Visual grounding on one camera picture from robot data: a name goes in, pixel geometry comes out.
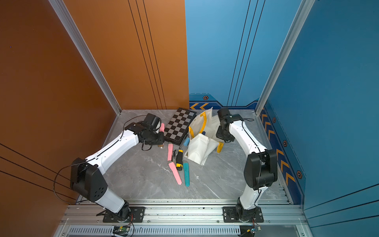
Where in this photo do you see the canvas pouch with farm picture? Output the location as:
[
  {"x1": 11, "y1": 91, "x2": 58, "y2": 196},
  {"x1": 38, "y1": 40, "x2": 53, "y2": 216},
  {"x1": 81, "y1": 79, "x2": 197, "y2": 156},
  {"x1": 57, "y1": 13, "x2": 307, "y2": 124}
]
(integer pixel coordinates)
[{"x1": 185, "y1": 108, "x2": 224, "y2": 166}]

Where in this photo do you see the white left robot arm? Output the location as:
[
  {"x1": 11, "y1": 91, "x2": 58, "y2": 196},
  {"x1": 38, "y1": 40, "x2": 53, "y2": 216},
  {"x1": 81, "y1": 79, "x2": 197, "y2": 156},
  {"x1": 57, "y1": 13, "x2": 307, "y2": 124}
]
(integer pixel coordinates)
[{"x1": 70, "y1": 122, "x2": 164, "y2": 221}]

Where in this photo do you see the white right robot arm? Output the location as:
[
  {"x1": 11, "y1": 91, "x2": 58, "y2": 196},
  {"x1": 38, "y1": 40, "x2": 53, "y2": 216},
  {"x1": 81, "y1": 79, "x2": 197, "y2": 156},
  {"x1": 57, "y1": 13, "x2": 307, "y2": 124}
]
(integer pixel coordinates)
[{"x1": 216, "y1": 108, "x2": 278, "y2": 223}]

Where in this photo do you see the silver black folding knife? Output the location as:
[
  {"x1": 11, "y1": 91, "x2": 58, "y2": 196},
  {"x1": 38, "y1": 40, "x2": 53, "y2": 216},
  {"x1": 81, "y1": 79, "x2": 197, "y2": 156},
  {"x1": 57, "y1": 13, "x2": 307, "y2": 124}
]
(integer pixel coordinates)
[{"x1": 172, "y1": 149, "x2": 178, "y2": 163}]

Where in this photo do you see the black yellow utility knife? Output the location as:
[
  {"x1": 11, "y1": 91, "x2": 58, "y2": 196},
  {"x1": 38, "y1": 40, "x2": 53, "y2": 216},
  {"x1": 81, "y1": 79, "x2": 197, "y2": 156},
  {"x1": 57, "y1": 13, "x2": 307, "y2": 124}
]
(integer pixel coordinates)
[{"x1": 176, "y1": 150, "x2": 183, "y2": 171}]

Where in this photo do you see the teal utility knife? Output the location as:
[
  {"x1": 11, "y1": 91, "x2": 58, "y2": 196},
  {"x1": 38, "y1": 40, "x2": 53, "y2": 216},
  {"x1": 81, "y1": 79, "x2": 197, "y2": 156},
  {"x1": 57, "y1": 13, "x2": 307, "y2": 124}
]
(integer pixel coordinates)
[{"x1": 183, "y1": 162, "x2": 190, "y2": 187}]

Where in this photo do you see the black white chessboard box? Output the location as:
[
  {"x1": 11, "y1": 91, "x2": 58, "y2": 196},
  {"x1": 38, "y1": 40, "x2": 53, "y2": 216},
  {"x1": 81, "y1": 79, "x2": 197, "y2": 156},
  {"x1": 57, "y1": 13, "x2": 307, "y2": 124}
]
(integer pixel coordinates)
[{"x1": 164, "y1": 108, "x2": 196, "y2": 146}]

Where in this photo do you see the black pen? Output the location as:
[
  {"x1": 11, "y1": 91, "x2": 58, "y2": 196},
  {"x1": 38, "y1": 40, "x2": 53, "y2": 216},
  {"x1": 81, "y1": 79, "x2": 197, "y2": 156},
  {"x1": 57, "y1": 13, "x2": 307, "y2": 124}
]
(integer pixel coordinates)
[{"x1": 179, "y1": 135, "x2": 188, "y2": 149}]

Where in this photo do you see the light blue small cylinder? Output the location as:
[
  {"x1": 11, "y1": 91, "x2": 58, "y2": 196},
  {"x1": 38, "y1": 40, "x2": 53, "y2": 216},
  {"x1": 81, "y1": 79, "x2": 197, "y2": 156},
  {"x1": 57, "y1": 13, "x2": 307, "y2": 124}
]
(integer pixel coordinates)
[{"x1": 184, "y1": 137, "x2": 190, "y2": 147}]

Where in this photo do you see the left green circuit board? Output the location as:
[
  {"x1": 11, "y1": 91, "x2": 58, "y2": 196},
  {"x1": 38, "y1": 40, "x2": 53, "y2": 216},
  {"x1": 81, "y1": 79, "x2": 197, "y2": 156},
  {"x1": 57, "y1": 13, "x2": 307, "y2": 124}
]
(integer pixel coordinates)
[{"x1": 112, "y1": 225, "x2": 130, "y2": 237}]

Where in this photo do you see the green circuit board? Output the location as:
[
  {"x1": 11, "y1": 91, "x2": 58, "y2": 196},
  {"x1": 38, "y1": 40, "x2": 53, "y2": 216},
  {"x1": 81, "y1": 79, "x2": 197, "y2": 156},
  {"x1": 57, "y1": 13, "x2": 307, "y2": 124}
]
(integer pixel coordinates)
[
  {"x1": 112, "y1": 225, "x2": 130, "y2": 237},
  {"x1": 244, "y1": 226, "x2": 262, "y2": 237}
]

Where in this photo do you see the right green circuit board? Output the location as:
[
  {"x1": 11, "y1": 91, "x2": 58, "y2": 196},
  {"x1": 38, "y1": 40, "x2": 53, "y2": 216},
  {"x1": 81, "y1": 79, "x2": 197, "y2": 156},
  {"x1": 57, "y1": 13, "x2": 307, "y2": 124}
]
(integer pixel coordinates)
[{"x1": 244, "y1": 226, "x2": 262, "y2": 237}]

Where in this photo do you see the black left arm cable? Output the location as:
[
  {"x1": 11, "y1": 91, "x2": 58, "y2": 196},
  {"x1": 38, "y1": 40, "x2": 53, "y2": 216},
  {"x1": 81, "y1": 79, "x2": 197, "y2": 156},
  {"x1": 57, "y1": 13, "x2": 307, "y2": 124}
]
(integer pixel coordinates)
[{"x1": 53, "y1": 115, "x2": 149, "y2": 204}]

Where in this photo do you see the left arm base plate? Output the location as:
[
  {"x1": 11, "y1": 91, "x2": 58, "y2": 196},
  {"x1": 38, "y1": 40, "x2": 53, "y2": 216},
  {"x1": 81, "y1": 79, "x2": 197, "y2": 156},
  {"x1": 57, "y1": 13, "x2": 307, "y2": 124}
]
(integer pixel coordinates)
[{"x1": 96, "y1": 206, "x2": 146, "y2": 223}]

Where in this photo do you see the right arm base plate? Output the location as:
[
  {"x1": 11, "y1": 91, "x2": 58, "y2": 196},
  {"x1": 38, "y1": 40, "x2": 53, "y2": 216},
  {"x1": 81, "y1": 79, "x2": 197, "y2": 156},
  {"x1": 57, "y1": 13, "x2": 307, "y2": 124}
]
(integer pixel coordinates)
[{"x1": 222, "y1": 205, "x2": 264, "y2": 223}]

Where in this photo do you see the aluminium front rail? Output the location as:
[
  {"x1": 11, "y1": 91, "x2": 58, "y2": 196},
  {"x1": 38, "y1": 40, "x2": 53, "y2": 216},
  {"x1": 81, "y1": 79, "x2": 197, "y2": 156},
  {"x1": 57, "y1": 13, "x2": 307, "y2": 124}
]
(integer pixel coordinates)
[{"x1": 55, "y1": 199, "x2": 312, "y2": 237}]

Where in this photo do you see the left aluminium corner post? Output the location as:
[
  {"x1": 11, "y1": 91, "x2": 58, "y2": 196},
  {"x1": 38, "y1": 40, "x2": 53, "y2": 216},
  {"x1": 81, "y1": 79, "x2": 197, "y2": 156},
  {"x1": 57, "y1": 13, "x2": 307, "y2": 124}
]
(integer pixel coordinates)
[{"x1": 49, "y1": 0, "x2": 122, "y2": 116}]

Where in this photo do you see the aluminium corner post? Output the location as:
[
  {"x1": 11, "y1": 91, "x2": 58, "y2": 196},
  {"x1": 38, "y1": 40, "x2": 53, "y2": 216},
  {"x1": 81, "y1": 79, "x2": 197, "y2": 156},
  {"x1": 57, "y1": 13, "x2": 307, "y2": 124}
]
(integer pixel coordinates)
[
  {"x1": 49, "y1": 0, "x2": 122, "y2": 116},
  {"x1": 255, "y1": 0, "x2": 315, "y2": 116}
]

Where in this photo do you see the right aluminium corner post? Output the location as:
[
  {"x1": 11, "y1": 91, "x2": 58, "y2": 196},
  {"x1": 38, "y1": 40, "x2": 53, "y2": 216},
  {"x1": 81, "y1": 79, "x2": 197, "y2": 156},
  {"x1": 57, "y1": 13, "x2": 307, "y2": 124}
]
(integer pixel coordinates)
[{"x1": 255, "y1": 0, "x2": 315, "y2": 116}]

